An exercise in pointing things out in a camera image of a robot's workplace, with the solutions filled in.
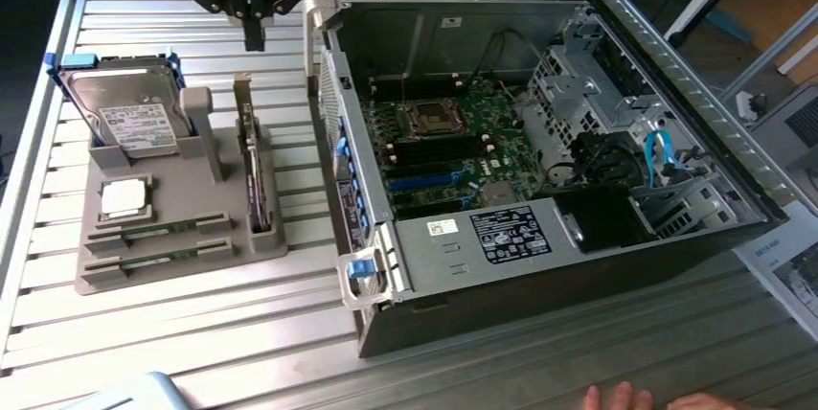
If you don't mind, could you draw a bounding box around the black RAM slot bank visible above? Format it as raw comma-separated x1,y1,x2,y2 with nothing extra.
380,133,492,168

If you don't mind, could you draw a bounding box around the green RAM stick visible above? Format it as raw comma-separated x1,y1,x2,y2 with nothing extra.
88,218,231,241
81,244,232,274

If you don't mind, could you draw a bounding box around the person's right hand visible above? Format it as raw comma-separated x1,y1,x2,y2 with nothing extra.
582,380,654,410

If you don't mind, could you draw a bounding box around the person's left hand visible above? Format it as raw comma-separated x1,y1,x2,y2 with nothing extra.
663,392,738,410

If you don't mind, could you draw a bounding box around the hard disk with blue caddy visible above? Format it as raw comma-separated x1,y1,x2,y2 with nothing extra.
43,47,195,160

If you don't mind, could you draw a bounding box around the CPU socket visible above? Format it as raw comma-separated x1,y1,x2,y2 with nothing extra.
398,99,460,137

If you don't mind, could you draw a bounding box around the graphics card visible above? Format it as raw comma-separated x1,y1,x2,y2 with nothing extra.
231,72,272,235

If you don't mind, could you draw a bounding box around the grey parts rack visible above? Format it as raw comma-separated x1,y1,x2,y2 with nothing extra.
73,85,290,297

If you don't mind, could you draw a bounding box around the silver CPU chip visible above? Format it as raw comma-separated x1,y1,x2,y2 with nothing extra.
99,179,148,217

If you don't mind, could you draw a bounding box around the green motherboard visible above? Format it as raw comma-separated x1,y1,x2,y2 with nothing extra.
359,73,546,220

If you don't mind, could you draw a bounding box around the blue expansion slot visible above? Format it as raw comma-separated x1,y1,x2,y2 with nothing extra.
387,173,470,193

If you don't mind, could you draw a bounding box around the silver disk bay cage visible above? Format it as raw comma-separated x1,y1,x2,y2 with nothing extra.
527,43,643,167

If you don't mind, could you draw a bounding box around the black expansion slot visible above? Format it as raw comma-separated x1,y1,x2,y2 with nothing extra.
391,196,470,219

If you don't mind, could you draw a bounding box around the grey power supply unit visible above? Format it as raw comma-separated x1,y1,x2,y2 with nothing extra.
390,197,566,302

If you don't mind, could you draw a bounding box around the black fan shroud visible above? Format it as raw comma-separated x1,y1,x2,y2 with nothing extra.
551,183,661,254

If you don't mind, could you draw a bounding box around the white power strip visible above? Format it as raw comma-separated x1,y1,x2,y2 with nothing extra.
734,90,770,120

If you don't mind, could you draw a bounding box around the black open PC case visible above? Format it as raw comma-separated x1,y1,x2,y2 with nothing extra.
304,0,791,359

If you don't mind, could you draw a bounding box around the grey computer box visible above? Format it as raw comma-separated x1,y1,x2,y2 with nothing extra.
745,82,818,172

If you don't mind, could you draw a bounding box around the light blue grey object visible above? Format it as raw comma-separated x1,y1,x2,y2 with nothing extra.
0,371,195,410

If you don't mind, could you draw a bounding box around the printed paper sheet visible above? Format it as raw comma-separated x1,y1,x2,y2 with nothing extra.
730,201,818,330

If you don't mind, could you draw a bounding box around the grey case handle blue latch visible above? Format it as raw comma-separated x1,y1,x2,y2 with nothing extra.
335,247,390,311

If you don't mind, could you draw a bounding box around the blue SATA wire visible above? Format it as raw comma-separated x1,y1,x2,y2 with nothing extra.
642,129,682,190

